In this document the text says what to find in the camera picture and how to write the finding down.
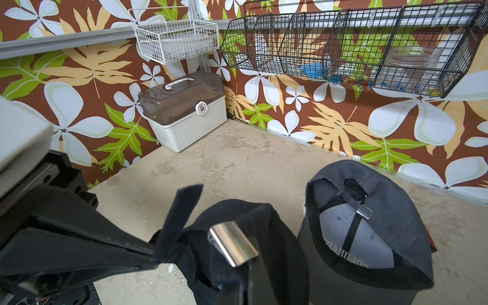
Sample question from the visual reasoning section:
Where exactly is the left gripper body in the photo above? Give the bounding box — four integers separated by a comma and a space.
1, 99, 99, 304

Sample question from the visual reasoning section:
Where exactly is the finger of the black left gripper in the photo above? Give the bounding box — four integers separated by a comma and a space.
0, 184, 161, 296

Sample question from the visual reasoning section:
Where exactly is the black baseball cap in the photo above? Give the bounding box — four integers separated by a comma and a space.
151, 184, 310, 304

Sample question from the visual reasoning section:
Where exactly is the dark grey baseball cap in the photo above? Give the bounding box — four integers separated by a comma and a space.
298, 160, 434, 304

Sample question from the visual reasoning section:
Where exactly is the red baseball cap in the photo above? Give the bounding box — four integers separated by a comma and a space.
428, 234, 438, 253

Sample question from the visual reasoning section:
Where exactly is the white box with brown lid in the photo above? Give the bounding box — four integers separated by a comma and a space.
138, 71, 227, 153

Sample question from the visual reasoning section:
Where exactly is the white wire wall basket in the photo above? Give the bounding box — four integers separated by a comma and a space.
128, 5, 220, 66

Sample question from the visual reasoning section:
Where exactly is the black wire wall basket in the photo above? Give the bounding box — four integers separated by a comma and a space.
221, 1, 487, 97

